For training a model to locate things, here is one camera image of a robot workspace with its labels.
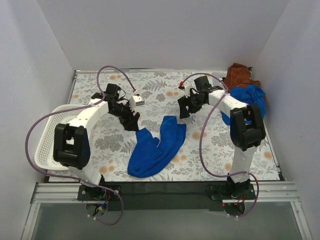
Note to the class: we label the aluminium frame rail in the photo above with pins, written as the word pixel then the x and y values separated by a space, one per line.
pixel 269 191

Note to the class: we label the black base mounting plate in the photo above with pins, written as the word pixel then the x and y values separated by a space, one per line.
pixel 179 195

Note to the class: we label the brown towel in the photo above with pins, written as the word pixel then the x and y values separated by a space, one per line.
pixel 239 76

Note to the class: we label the white perforated plastic basket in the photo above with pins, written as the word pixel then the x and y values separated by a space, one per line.
pixel 43 156

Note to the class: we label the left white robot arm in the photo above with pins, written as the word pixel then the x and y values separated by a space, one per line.
pixel 71 146

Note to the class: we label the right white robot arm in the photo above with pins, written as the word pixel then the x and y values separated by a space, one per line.
pixel 246 130

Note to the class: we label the blue towel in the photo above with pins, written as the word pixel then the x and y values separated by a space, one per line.
pixel 151 154
pixel 251 94

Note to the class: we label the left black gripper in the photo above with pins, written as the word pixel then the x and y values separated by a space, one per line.
pixel 127 117

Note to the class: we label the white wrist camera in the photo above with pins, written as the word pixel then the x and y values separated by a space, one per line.
pixel 187 88
pixel 136 101

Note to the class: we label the crumpled blue towel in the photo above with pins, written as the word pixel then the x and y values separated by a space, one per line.
pixel 251 94

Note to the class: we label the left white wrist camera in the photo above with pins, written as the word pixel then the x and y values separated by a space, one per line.
pixel 136 101

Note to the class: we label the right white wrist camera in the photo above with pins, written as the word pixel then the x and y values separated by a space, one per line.
pixel 187 88

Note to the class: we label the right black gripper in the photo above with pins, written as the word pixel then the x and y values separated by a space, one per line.
pixel 188 103

